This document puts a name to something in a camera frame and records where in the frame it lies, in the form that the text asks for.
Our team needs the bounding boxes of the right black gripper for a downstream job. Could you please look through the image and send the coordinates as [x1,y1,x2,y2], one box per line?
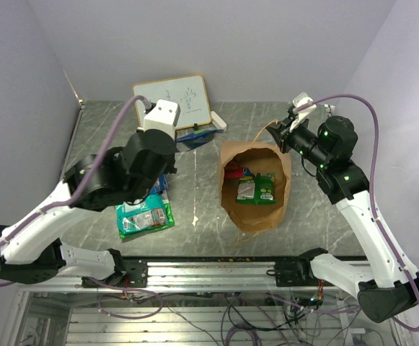
[266,114,331,169]

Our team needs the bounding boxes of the brown paper bag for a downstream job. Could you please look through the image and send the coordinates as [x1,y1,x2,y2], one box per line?
[216,128,292,244]

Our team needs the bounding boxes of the green snack packet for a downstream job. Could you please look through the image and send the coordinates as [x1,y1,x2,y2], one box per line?
[235,173,276,205]

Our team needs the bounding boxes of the red snack packet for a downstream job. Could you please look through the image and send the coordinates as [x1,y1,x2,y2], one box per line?
[224,161,251,179]

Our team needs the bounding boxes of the blue Burts chips bag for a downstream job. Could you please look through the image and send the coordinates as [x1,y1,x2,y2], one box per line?
[149,174,169,195]

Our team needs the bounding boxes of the green Chuba cassava chips bag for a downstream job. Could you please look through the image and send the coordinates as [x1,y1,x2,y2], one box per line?
[117,189,176,239]

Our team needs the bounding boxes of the blue green Burts vinegar bag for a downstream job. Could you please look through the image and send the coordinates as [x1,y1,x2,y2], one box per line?
[176,129,224,152]

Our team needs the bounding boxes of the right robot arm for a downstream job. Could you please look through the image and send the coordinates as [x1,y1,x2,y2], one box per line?
[267,116,419,323]

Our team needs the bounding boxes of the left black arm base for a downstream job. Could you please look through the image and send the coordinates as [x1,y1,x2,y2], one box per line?
[81,257,149,288]

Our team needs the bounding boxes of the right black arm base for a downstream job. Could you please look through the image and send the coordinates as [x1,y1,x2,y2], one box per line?
[266,259,319,288]

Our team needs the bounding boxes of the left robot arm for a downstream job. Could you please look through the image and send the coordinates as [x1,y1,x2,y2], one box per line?
[0,129,177,286]

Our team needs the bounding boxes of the white eraser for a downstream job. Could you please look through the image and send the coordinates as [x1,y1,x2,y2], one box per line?
[211,110,227,132]

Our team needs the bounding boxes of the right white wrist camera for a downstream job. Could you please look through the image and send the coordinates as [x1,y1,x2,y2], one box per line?
[289,92,317,133]

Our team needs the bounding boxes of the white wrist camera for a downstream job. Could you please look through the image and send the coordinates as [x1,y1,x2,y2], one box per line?
[289,92,317,133]
[142,99,180,139]

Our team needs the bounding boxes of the small whiteboard yellow frame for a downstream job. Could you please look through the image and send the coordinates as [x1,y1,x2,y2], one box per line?
[132,74,212,130]

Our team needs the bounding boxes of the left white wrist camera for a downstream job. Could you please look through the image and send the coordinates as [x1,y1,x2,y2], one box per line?
[142,99,180,139]

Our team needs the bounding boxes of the loose wires under table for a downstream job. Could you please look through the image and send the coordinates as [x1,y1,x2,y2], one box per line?
[97,280,383,346]

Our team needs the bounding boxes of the aluminium rail frame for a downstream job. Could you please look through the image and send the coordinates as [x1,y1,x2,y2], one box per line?
[2,257,414,345]

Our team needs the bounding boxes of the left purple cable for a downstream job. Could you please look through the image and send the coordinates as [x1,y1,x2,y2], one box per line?
[0,94,149,288]

